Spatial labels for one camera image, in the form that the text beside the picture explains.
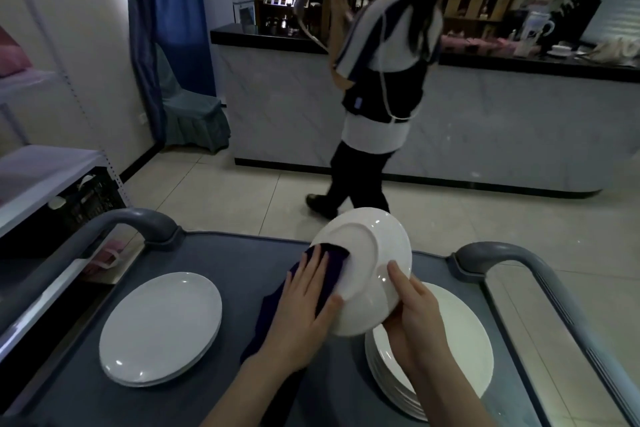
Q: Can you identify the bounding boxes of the person's left hand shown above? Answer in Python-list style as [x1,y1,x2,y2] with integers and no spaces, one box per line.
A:
[255,244,345,372]

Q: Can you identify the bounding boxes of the person's right hand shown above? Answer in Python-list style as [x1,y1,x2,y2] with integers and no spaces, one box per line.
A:
[382,260,453,378]

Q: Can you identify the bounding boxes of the dark blue cleaning cloth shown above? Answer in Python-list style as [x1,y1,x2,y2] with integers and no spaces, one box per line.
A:
[239,242,351,365]

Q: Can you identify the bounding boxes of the stack of white plates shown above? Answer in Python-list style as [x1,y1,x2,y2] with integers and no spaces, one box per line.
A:
[98,271,223,388]
[363,281,495,422]

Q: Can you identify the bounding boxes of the white round plate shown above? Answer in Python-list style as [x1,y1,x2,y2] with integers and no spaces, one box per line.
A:
[309,207,413,338]

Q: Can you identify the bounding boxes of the grey service cart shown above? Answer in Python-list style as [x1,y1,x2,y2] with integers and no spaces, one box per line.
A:
[0,207,640,427]

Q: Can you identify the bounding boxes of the chair with grey-green cover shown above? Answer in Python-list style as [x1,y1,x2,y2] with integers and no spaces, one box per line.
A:
[155,43,232,155]

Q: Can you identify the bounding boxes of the marble bar counter black top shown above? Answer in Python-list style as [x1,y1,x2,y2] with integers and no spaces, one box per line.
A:
[209,23,640,200]

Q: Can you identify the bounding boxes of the black plastic crate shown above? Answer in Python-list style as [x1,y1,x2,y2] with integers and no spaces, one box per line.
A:
[49,167,126,230]

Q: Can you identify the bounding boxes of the row of pink bags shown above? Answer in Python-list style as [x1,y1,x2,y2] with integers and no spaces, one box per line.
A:
[439,33,526,55]

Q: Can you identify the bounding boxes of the white metal shelf rack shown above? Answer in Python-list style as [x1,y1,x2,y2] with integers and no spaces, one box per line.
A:
[0,0,132,358]

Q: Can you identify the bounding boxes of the white cloth bag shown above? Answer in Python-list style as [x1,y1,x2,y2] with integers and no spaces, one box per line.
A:
[585,36,640,65]

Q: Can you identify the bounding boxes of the blue curtain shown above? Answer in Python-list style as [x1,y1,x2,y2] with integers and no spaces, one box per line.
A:
[123,0,216,142]

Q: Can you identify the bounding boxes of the black pegged stand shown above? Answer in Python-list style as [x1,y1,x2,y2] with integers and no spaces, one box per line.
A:
[549,0,601,42]

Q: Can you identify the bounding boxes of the pink bag white handles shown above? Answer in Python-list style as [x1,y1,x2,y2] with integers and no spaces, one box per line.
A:
[82,239,126,272]

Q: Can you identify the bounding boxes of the white pitcher with handle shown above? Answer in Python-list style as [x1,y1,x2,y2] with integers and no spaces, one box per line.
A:
[513,10,556,58]

